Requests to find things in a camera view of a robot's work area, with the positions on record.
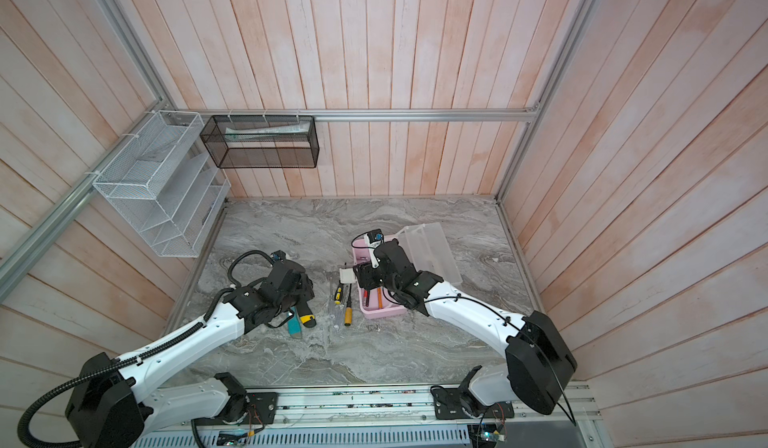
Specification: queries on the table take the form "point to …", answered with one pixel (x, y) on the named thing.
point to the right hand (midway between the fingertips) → (362, 265)
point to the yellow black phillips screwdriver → (338, 293)
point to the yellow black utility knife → (308, 320)
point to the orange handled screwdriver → (348, 311)
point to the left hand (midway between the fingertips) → (306, 291)
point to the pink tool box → (432, 252)
